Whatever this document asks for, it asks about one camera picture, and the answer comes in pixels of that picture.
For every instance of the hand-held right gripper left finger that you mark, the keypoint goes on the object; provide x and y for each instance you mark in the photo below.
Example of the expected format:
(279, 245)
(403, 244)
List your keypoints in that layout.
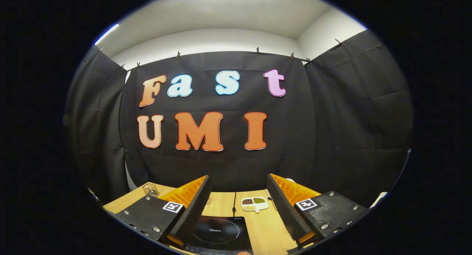
(195, 207)

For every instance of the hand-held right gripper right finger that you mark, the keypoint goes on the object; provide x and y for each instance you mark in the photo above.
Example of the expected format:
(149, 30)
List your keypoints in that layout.
(284, 210)

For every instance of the black induction cooktop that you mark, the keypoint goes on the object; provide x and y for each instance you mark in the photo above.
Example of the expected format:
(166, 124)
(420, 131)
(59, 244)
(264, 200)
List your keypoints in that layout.
(221, 233)

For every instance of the white divided dish with beans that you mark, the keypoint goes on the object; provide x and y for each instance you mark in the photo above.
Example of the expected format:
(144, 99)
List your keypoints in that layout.
(254, 205)

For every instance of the black backdrop cloth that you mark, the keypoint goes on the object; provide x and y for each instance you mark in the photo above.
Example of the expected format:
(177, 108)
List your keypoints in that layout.
(295, 129)

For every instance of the white panel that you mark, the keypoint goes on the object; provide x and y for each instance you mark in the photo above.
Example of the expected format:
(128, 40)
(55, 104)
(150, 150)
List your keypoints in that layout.
(379, 199)

